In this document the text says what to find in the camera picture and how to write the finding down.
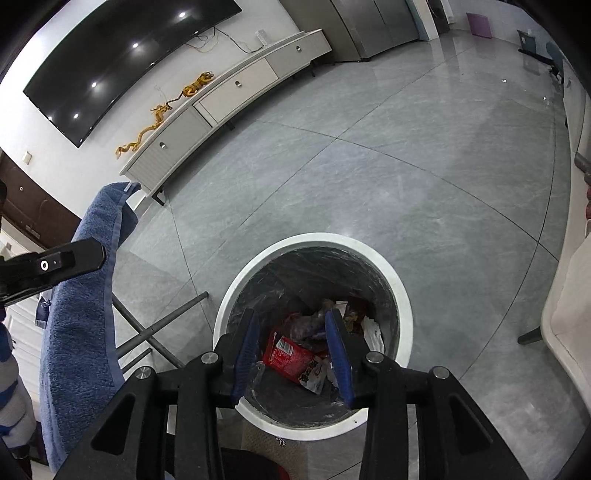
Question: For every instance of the white television cabinet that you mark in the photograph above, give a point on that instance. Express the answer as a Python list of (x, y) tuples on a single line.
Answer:
[(231, 92)]

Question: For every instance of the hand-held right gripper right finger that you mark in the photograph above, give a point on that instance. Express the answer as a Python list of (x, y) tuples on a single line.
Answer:
[(339, 362)]

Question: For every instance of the grey metal table frame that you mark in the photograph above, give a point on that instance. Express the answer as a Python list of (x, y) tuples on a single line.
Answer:
[(152, 327)]

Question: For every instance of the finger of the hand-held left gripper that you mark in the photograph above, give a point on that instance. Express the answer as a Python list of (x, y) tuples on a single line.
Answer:
[(74, 261)]

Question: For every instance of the white carton box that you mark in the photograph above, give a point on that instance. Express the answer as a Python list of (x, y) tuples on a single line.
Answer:
[(373, 334)]

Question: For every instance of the wall light switch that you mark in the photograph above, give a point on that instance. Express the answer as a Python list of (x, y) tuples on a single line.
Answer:
[(27, 158)]

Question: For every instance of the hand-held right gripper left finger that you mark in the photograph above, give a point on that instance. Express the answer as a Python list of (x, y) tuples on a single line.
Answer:
[(244, 357)]

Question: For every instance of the purple wrapper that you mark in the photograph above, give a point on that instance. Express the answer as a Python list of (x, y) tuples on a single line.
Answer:
[(307, 325)]

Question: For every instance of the blue chair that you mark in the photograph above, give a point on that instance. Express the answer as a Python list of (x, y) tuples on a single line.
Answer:
[(551, 57)]

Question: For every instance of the brown entrance door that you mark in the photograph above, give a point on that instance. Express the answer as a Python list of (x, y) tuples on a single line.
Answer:
[(32, 203)]

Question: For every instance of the cream chair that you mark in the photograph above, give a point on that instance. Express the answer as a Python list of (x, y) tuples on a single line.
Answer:
[(568, 314)]

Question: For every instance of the black wall television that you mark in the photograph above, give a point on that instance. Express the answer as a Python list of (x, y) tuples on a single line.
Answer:
[(120, 60)]

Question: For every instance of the dark red cloth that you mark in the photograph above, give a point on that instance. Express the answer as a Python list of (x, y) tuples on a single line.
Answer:
[(254, 466)]

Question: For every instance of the long golden dragon figurine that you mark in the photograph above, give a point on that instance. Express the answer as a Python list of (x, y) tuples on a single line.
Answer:
[(143, 134)]

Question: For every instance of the short golden dragon figurine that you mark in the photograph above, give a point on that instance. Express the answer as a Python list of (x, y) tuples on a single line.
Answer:
[(196, 85)]

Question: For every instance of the blue fluffy towel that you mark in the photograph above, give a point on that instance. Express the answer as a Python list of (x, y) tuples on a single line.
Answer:
[(78, 346)]

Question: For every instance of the white round trash bin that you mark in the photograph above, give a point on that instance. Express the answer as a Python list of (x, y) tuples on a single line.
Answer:
[(406, 323)]

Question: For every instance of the red snack packet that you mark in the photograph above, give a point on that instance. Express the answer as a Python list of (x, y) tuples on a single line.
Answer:
[(286, 355)]

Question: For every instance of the white power strip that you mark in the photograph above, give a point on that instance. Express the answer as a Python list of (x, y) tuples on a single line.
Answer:
[(261, 38)]

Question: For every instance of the black bin liner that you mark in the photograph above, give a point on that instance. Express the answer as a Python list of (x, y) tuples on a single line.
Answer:
[(286, 277)]

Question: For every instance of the orange patterned wrapper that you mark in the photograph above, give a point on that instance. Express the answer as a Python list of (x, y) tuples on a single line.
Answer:
[(355, 316)]

